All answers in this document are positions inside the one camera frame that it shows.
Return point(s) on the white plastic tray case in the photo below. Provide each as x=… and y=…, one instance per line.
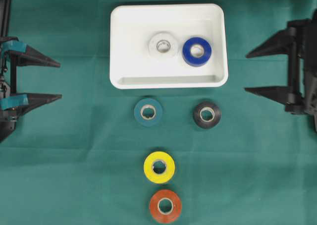
x=132, y=26

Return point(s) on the white tape roll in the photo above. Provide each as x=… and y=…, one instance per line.
x=163, y=45

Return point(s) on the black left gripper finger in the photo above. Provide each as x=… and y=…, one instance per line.
x=21, y=54
x=18, y=105

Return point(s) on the orange tape roll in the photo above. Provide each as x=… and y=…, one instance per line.
x=165, y=206

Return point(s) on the blue tape roll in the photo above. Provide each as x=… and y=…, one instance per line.
x=196, y=51

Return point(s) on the green tape roll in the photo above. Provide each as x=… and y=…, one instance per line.
x=148, y=112

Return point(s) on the black tape roll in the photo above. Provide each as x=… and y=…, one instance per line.
x=206, y=115

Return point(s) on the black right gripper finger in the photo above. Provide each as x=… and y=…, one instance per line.
x=282, y=94
x=279, y=43

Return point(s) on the yellow tape roll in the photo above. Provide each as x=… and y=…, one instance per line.
x=159, y=167

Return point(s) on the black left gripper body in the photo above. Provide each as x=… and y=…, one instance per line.
x=7, y=119

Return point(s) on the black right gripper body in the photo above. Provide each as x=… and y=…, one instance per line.
x=301, y=46

